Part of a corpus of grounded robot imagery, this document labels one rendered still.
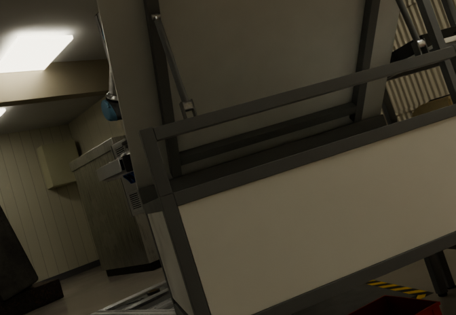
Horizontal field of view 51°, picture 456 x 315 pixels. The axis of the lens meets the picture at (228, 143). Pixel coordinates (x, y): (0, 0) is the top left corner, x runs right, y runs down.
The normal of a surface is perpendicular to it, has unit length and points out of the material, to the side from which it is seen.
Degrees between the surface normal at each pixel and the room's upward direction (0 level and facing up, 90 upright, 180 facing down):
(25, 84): 90
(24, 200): 90
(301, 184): 90
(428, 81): 90
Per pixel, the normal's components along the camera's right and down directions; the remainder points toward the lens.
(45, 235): 0.63, -0.26
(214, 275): 0.25, -0.15
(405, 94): -0.72, 0.18
